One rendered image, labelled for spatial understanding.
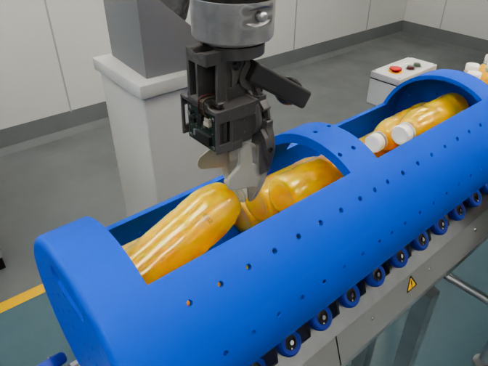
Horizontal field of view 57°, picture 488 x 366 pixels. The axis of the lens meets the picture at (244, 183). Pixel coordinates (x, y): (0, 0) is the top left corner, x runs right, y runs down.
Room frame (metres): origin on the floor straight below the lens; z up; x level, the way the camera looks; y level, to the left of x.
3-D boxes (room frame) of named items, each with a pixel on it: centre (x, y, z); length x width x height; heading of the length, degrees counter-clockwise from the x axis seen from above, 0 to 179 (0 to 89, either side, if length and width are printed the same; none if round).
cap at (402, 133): (0.77, -0.31, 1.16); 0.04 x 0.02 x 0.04; 40
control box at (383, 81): (1.31, -0.48, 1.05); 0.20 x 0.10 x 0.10; 130
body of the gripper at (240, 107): (0.49, 0.02, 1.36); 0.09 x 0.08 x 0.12; 130
